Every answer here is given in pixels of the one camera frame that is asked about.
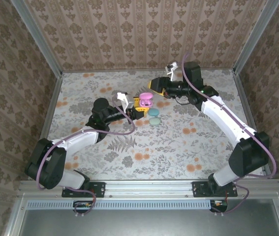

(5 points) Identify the aluminium table side rail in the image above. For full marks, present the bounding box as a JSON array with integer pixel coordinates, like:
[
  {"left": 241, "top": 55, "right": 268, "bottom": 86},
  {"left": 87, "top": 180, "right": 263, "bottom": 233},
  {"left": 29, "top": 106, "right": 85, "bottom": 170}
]
[
  {"left": 232, "top": 70, "right": 273, "bottom": 179},
  {"left": 39, "top": 75, "right": 63, "bottom": 143}
]

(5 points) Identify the grey slotted cable duct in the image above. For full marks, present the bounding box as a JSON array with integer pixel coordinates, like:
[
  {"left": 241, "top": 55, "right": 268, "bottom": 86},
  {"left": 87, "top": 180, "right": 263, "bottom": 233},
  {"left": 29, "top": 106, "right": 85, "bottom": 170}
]
[{"left": 27, "top": 200, "right": 213, "bottom": 210}]

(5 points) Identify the aluminium frame post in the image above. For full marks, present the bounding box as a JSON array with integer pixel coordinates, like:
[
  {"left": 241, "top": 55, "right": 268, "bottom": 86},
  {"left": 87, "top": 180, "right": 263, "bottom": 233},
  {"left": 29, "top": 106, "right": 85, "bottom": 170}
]
[
  {"left": 232, "top": 0, "right": 277, "bottom": 74},
  {"left": 10, "top": 0, "right": 63, "bottom": 79}
]

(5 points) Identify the grey metal sheet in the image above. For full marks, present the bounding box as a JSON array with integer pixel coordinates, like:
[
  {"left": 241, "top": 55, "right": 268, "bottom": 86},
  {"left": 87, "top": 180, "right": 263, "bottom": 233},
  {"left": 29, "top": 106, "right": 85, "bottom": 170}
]
[{"left": 18, "top": 199, "right": 279, "bottom": 236}]

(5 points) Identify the pink earbud charging case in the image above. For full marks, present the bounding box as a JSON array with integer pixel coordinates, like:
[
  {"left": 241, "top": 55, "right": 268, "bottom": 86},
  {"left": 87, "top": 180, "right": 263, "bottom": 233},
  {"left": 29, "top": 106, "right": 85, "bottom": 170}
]
[{"left": 138, "top": 92, "right": 154, "bottom": 108}]

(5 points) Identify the small controller board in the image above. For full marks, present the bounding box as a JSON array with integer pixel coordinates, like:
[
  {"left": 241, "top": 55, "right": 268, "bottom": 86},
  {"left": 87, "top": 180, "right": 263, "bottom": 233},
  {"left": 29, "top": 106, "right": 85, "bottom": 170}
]
[
  {"left": 73, "top": 200, "right": 93, "bottom": 214},
  {"left": 210, "top": 199, "right": 228, "bottom": 213}
]

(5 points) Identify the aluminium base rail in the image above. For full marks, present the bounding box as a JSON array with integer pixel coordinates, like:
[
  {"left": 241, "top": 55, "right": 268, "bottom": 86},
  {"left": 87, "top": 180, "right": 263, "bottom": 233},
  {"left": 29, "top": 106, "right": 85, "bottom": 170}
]
[{"left": 18, "top": 178, "right": 279, "bottom": 200}]

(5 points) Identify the thin black wire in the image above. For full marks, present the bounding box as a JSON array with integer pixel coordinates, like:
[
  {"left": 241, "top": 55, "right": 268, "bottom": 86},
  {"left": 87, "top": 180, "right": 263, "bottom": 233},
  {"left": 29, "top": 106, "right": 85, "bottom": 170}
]
[{"left": 175, "top": 96, "right": 194, "bottom": 105}]

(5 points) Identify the aluminium table back rail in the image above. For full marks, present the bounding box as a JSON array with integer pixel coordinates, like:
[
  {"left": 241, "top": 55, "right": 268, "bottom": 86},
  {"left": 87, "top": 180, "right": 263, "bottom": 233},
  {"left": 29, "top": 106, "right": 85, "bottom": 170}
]
[{"left": 61, "top": 69, "right": 236, "bottom": 74}]

